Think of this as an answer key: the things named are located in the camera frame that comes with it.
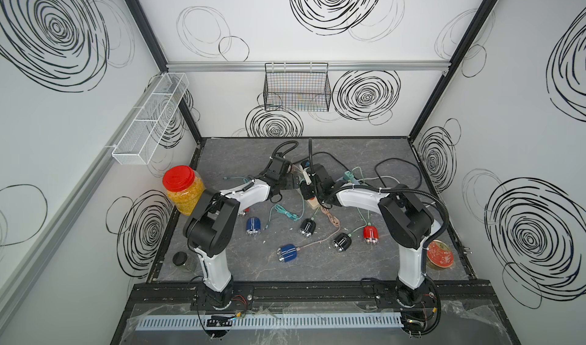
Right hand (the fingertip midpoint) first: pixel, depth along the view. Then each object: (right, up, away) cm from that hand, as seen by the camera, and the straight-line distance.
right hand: (303, 185), depth 95 cm
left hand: (-6, +3, +1) cm, 7 cm away
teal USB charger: (+20, +4, +1) cm, 20 cm away
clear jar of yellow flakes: (-43, +1, -15) cm, 45 cm away
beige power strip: (+4, -7, -3) cm, 9 cm away
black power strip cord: (+36, +8, +14) cm, 39 cm away
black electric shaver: (+2, -15, -9) cm, 18 cm away
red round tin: (+48, -22, -16) cm, 55 cm away
